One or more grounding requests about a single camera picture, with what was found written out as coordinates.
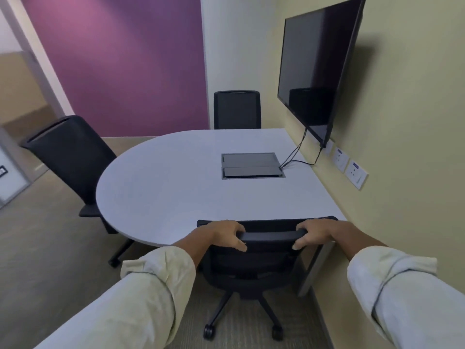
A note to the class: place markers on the person's left hand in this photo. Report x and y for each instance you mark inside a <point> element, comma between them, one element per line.
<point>219,234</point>

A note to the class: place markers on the black wall-mounted television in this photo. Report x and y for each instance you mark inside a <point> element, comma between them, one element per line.
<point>316,65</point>

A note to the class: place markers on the person's left thumb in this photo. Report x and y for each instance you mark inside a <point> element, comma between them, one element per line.
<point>241,245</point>

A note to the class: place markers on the grey table leg panel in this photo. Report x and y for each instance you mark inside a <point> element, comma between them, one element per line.
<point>315,267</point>

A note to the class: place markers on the person's right hand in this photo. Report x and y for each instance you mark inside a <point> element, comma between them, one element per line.
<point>319,232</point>

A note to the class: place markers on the small black door plate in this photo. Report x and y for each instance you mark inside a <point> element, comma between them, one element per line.
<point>3,171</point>

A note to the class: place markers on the white wall socket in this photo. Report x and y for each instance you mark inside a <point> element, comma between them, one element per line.
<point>356,175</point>
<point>340,159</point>
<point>329,148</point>

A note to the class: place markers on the person's right thumb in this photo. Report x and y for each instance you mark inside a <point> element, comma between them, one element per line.
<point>298,244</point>

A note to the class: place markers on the person's left forearm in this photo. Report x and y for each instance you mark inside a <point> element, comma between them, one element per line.
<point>145,287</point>

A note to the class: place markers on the person's right forearm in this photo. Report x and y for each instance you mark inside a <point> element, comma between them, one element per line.
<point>392,283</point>

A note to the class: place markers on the black mesh swivel office chair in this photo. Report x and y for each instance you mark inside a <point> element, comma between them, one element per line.
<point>78,156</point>
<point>254,265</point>
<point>237,109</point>

